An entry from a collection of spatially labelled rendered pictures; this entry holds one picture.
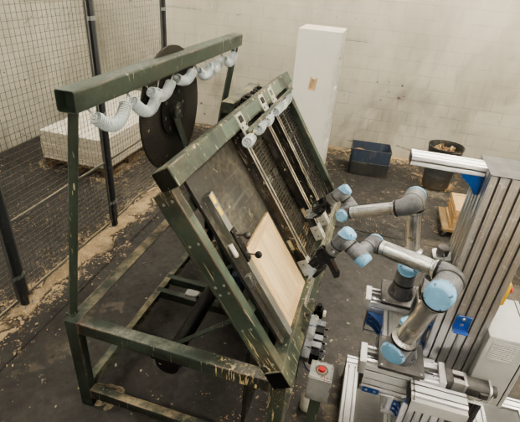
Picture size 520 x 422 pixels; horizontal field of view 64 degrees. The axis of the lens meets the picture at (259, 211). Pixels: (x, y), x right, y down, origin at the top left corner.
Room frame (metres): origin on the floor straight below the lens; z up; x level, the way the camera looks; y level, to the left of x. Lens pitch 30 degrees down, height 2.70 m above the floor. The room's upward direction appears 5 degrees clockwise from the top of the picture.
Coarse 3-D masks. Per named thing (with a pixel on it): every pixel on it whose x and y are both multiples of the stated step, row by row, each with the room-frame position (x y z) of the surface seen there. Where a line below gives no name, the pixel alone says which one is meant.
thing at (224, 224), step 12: (216, 204) 1.84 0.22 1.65; (216, 216) 1.82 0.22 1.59; (228, 228) 1.80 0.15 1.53; (228, 240) 1.80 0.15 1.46; (240, 252) 1.78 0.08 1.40; (252, 264) 1.80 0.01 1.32; (264, 288) 1.76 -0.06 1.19; (264, 300) 1.74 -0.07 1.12; (276, 312) 1.73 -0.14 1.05; (276, 324) 1.72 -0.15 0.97; (288, 324) 1.75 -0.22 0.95; (288, 336) 1.70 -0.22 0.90
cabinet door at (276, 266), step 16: (272, 224) 2.25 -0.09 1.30; (256, 240) 2.00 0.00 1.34; (272, 240) 2.15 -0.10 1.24; (272, 256) 2.05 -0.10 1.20; (288, 256) 2.21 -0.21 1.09; (272, 272) 1.96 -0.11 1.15; (288, 272) 2.10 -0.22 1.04; (272, 288) 1.86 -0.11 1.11; (288, 288) 2.00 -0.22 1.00; (288, 304) 1.91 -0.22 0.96; (288, 320) 1.81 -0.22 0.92
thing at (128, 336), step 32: (160, 224) 2.92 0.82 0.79; (128, 256) 2.46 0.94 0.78; (96, 288) 2.09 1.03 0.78; (64, 320) 1.79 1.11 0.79; (96, 320) 1.81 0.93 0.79; (192, 320) 1.96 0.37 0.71; (160, 352) 1.64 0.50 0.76; (192, 352) 1.63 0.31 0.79; (96, 384) 1.81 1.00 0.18; (256, 384) 1.49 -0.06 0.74; (160, 416) 1.64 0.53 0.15; (192, 416) 1.64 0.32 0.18
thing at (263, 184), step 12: (264, 120) 2.41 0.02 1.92; (240, 132) 2.41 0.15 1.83; (252, 132) 2.41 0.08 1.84; (240, 144) 2.40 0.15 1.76; (240, 156) 2.40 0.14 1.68; (252, 156) 2.39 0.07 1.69; (252, 168) 2.38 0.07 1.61; (264, 180) 2.36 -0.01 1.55; (264, 192) 2.36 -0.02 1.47; (276, 204) 2.34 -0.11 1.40; (276, 216) 2.34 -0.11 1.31; (288, 228) 2.32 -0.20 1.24; (300, 240) 2.35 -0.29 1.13; (300, 252) 2.29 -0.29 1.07; (300, 264) 2.29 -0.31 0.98
